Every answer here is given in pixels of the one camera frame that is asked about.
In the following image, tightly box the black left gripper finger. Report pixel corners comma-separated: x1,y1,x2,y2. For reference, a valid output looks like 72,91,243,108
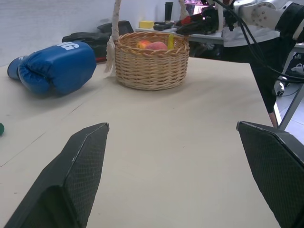
237,121,304,228
176,21,210,36
175,13,207,26
3,123,110,228

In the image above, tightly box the black cylindrical tumbler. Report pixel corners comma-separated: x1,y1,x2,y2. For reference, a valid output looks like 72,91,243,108
164,2,174,22

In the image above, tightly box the black flat device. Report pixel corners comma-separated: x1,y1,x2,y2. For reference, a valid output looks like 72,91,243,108
153,21,177,31

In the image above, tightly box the pink peach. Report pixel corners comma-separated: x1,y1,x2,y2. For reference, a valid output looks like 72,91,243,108
145,41,168,51

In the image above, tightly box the yellow box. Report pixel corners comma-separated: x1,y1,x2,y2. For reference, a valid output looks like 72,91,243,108
138,20,155,30

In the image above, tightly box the red yellow apple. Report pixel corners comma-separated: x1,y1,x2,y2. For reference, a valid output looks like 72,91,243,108
136,40,152,49

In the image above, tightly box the grey metal table leg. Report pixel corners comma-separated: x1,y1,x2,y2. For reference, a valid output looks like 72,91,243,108
278,82,304,132

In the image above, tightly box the black office chair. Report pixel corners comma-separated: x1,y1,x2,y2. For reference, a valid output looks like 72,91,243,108
97,20,135,37

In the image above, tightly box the blue boxing glove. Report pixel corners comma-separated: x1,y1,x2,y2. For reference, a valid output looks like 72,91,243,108
7,40,97,96

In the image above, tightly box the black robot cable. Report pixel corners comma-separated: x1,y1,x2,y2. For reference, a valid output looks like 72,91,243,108
212,0,304,83

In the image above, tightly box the wicker basket with rope handle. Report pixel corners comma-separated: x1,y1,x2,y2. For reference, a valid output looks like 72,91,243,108
104,0,190,91

